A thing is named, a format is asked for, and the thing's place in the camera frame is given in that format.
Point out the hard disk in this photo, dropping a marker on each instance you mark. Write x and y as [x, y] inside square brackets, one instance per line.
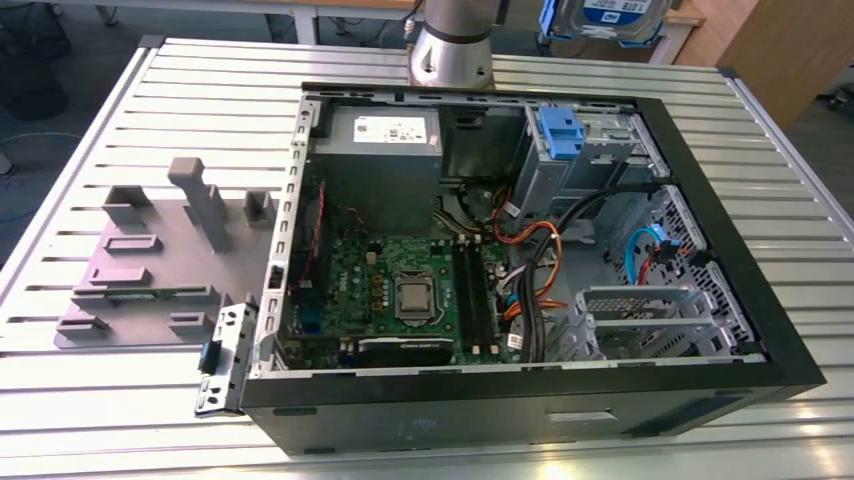
[615, 20]

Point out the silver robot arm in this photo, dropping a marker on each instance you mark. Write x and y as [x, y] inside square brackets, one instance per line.
[448, 55]

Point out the metal disk bay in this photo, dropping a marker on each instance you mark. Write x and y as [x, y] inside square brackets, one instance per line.
[641, 297]

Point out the silver CPU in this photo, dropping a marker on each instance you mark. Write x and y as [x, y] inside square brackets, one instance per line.
[416, 297]

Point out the black RAM slot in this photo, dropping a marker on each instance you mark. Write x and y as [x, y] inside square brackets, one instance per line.
[468, 290]
[485, 290]

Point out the green motherboard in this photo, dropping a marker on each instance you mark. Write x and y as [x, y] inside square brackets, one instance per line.
[354, 265]

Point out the grey power supply unit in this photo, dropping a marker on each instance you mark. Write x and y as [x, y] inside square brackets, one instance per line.
[381, 190]

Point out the CPU socket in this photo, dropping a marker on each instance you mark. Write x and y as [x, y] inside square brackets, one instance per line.
[396, 300]

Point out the black case fan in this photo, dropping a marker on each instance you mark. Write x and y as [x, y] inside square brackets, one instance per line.
[309, 240]

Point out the black graphics card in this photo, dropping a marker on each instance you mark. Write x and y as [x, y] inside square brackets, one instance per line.
[401, 350]

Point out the metal drive cage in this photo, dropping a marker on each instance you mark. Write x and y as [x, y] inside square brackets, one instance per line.
[588, 170]

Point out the blue plastic drive latch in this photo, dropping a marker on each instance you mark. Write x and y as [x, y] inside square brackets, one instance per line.
[560, 132]

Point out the black open PC case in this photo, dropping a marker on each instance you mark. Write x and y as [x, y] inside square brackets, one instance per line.
[468, 410]

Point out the grey parts rack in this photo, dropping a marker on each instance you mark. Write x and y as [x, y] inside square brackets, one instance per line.
[181, 280]

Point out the green RAM stick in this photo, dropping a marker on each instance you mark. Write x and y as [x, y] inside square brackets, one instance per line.
[143, 296]

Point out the wooden cabinet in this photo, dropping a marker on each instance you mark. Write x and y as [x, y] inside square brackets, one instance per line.
[788, 50]

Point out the black office chair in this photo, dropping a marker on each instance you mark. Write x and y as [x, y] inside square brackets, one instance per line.
[27, 90]

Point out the metal card retention bracket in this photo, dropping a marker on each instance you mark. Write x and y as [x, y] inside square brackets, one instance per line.
[230, 350]

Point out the wooden desk white frame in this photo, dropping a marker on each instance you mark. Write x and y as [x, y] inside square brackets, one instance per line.
[361, 10]

